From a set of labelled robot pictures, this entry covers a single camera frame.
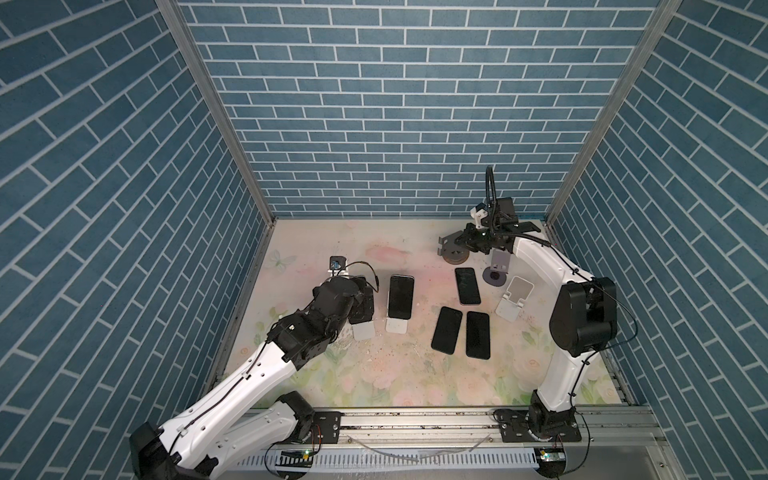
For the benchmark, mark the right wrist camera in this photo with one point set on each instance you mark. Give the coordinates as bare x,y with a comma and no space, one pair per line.
494,212

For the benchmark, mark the white phone stand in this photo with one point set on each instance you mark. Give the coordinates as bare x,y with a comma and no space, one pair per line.
397,326
514,298
363,331

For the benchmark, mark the aluminium mounting rail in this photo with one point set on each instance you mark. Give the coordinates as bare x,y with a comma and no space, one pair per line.
618,442

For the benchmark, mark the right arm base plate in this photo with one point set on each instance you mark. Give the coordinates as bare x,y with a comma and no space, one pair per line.
510,425

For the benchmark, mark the round black phone stand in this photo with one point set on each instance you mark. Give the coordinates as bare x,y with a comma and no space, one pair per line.
450,251

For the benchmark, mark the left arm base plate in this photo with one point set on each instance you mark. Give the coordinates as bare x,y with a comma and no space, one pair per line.
324,427

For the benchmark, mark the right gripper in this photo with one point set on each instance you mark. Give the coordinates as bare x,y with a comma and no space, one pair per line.
467,239

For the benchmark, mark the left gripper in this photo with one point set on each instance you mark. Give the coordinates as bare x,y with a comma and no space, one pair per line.
359,310

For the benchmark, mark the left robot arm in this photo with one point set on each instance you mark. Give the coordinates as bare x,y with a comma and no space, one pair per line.
212,435

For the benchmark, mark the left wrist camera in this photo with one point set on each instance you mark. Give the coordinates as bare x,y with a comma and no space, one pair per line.
338,266

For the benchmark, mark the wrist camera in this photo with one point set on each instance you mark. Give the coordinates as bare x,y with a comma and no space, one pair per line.
494,212
338,266

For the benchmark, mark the grey round base phone stand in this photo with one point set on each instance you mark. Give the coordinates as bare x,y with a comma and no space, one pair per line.
496,273

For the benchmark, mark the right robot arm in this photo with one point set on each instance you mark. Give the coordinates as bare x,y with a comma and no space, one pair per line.
584,316

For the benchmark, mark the purple case phone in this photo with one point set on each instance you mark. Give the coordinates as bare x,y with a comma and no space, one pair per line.
467,286

